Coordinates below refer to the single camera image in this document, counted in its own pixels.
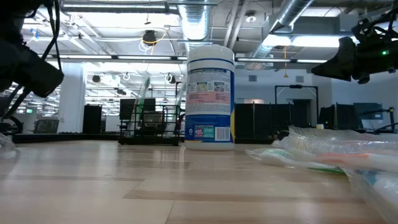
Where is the large black monitor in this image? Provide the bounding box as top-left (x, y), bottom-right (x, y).
top-left (119, 98), bottom-right (157, 113)

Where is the black gantry frame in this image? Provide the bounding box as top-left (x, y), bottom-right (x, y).
top-left (274, 83), bottom-right (320, 128)

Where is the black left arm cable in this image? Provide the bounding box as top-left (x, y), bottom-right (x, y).
top-left (39, 0), bottom-right (62, 60)

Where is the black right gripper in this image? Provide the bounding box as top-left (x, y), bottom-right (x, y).
top-left (312, 34), bottom-right (398, 85)

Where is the grey mesh office chair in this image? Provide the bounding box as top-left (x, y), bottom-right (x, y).
top-left (33, 118), bottom-right (60, 135)

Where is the black aluminium table frame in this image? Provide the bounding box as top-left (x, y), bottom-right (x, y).
top-left (11, 132), bottom-right (282, 146)

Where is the long ceiling light bar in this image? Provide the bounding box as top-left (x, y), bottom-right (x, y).
top-left (37, 54), bottom-right (188, 61)
top-left (235, 57), bottom-right (329, 64)

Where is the black wire basket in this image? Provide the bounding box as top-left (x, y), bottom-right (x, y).
top-left (117, 103), bottom-right (183, 146)

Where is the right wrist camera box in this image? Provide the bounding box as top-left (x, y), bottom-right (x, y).
top-left (351, 17), bottom-right (382, 43)

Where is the white blue wipes canister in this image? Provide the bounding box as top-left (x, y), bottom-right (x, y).
top-left (184, 44), bottom-right (236, 152)

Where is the narrow black room divider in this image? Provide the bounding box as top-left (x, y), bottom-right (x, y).
top-left (81, 104), bottom-right (103, 134)

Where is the round silver ventilation duct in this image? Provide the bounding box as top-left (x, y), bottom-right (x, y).
top-left (177, 0), bottom-right (216, 52)

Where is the wide black room divider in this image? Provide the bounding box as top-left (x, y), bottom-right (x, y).
top-left (234, 101), bottom-right (313, 144)

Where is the white building pillar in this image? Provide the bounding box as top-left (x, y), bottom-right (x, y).
top-left (57, 62), bottom-right (87, 134)

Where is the black ceiling device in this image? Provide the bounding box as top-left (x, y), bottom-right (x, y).
top-left (141, 29), bottom-right (159, 47)

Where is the yellow hanging pendant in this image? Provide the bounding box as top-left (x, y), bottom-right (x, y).
top-left (282, 45), bottom-right (289, 78)

